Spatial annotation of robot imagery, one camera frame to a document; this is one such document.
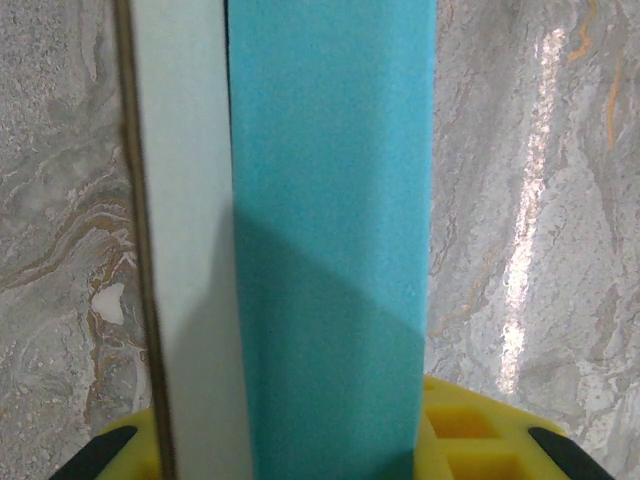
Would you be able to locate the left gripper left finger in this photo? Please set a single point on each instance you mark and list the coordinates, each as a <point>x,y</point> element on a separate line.
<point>125,450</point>

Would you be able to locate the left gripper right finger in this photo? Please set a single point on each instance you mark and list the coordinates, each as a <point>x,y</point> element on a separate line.
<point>475,435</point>

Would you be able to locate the white and blue paper box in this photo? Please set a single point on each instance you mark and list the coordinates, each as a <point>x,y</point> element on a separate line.
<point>325,200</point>

